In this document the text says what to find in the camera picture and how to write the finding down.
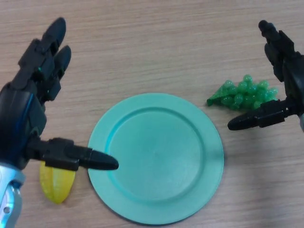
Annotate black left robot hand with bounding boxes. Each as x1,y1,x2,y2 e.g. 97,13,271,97
0,17,119,172

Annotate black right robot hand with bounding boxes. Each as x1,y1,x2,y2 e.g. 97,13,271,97
227,20,304,131

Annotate green grape bunch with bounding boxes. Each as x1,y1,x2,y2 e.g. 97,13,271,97
206,74,279,111

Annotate green round plate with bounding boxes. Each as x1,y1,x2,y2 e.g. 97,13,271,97
87,92,224,226

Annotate yellow starfruit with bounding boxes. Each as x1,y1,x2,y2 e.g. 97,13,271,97
39,161,76,205

